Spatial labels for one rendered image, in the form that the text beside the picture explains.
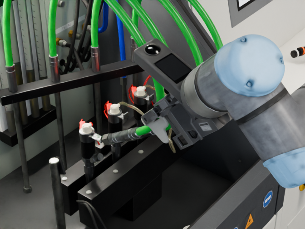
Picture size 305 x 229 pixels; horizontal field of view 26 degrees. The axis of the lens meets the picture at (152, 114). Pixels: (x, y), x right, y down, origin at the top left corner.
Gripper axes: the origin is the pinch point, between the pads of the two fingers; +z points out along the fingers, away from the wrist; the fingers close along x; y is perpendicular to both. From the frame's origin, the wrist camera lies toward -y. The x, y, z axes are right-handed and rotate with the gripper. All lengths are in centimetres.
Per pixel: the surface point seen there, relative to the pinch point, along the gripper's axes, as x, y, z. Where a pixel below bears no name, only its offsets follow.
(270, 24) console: 56, 0, 38
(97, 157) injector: -6.7, 1.1, 18.3
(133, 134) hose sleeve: -3.1, 1.3, 5.1
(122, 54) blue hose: 16.7, -14.0, 34.4
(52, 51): 0.0, -21.2, 23.7
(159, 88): 0.7, -2.5, -6.1
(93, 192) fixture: -10.5, 6.1, 21.6
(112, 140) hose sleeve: -4.9, 0.0, 10.7
